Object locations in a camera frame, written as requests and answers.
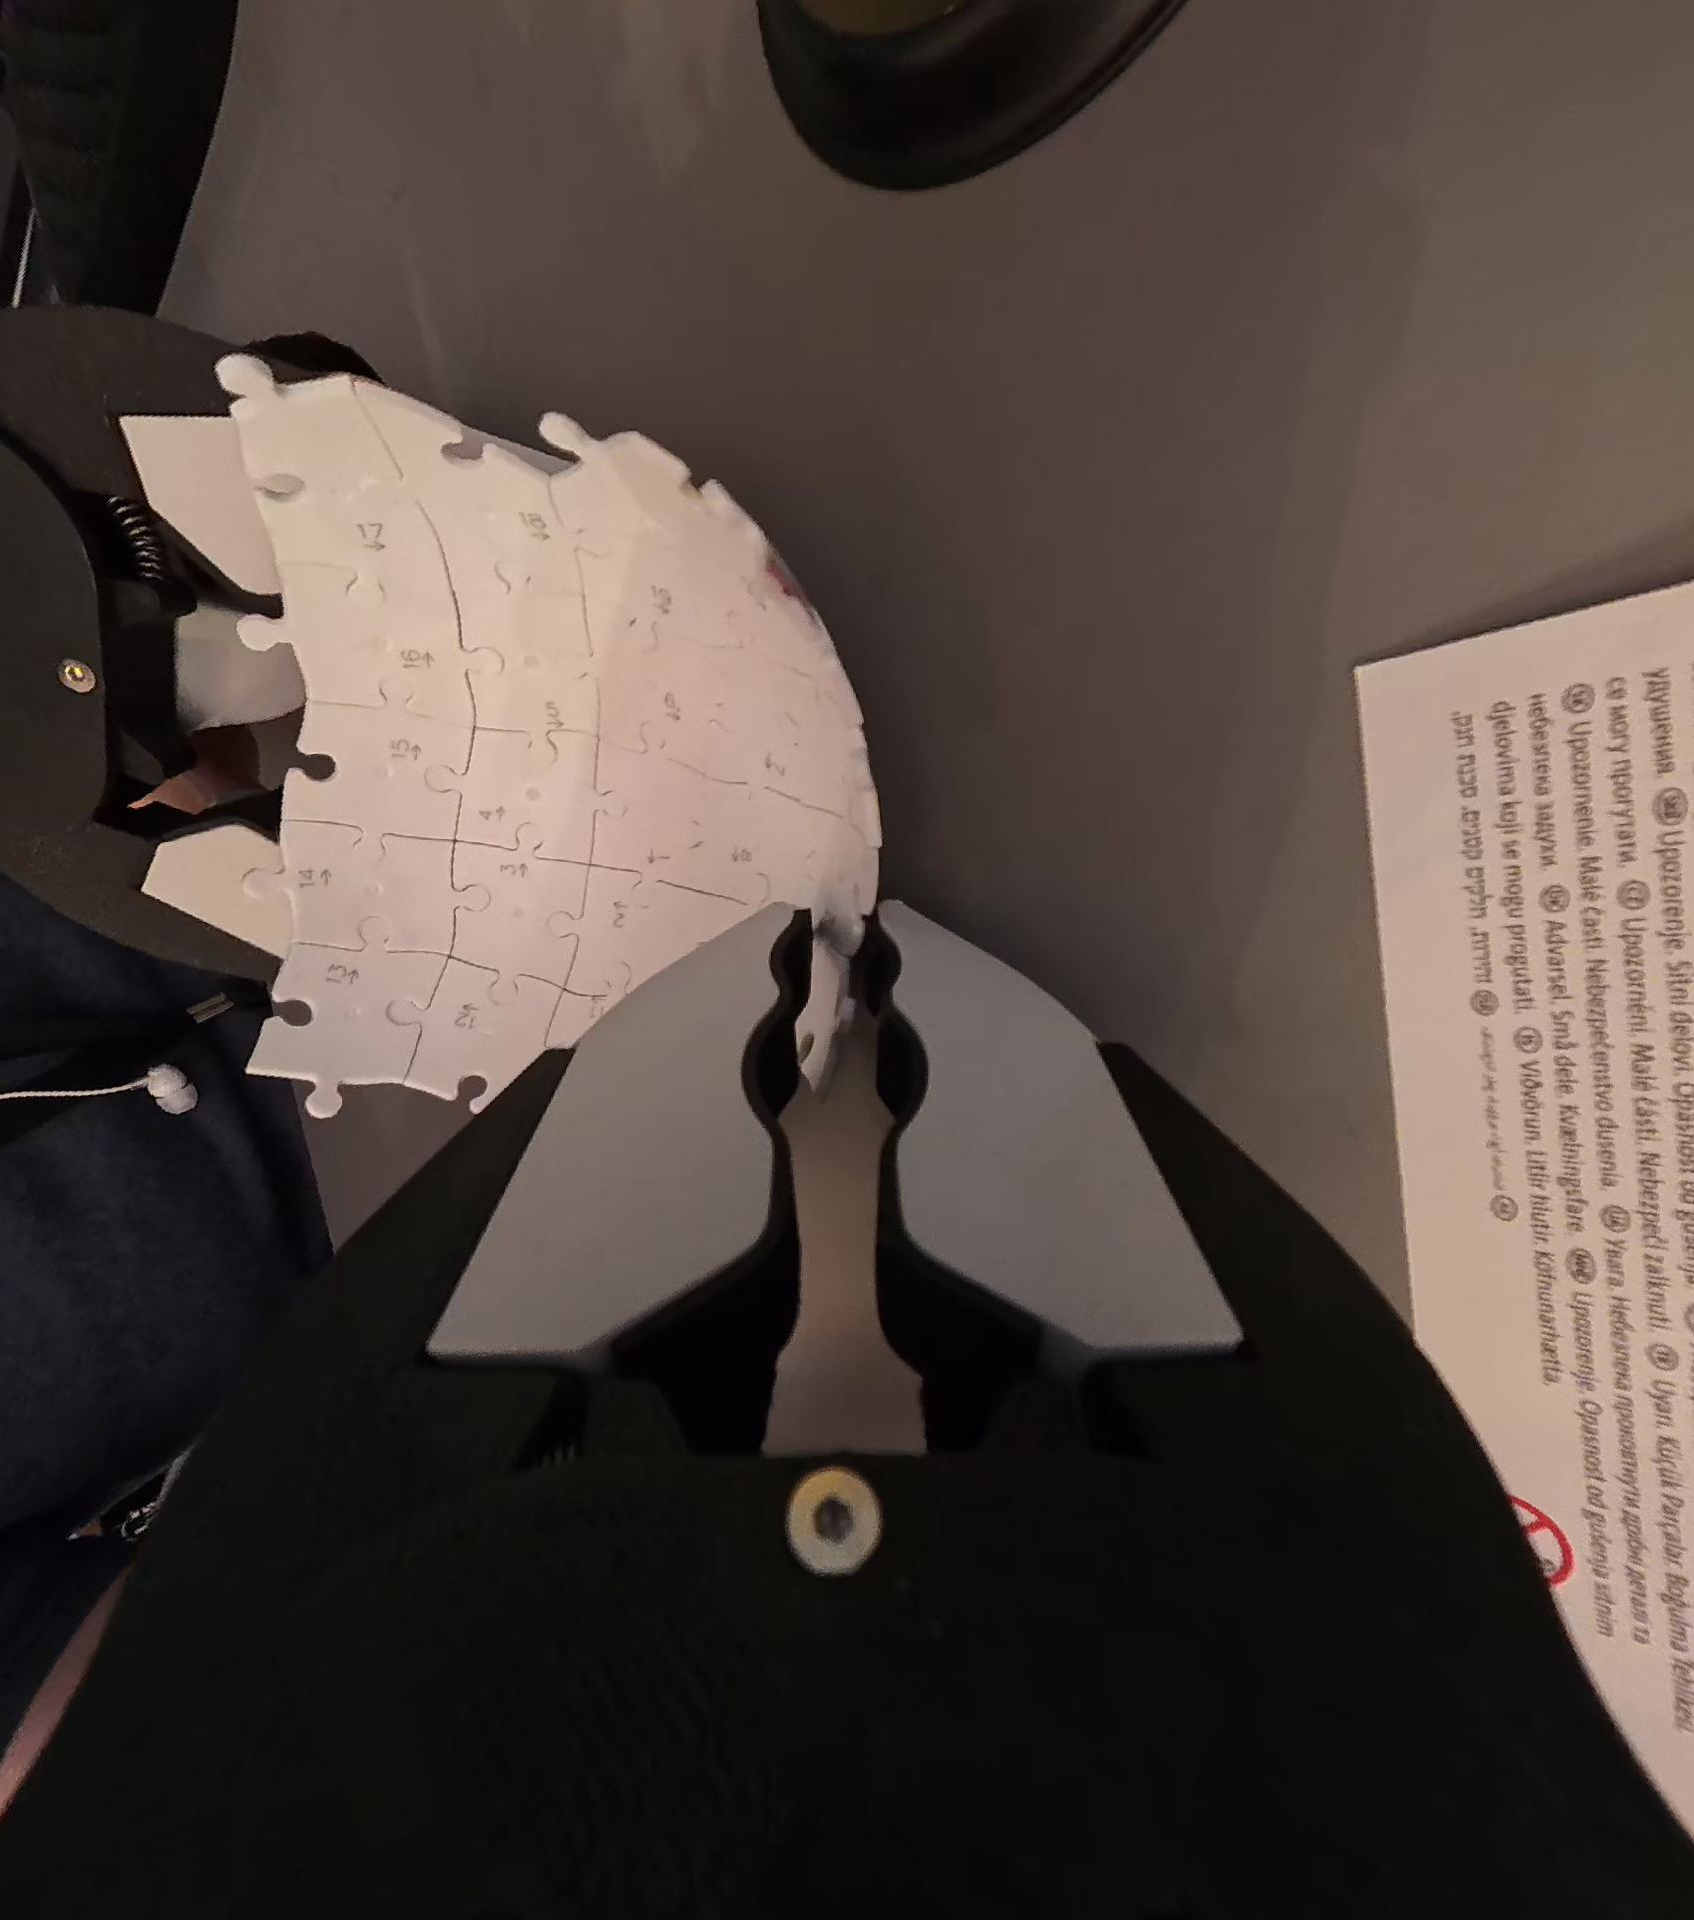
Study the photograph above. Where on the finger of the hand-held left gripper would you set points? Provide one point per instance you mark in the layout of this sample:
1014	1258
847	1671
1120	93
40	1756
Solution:
189	497
218	895

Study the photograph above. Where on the white puzzle piece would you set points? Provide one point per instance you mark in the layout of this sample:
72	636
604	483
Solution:
843	990

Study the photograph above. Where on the white instruction leaflet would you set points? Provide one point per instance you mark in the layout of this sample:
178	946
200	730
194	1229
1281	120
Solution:
1598	1140

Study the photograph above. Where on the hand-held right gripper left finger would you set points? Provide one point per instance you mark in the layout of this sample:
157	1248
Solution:
622	1201

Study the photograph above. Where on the person's left hand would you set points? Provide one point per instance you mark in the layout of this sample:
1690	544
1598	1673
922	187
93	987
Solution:
213	768

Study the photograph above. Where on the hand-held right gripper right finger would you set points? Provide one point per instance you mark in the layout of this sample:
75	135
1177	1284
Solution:
1058	1201

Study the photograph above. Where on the assembled white puzzle section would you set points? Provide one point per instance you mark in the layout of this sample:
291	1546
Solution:
548	751

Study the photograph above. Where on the black round ball stand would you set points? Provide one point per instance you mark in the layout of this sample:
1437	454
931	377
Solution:
968	76

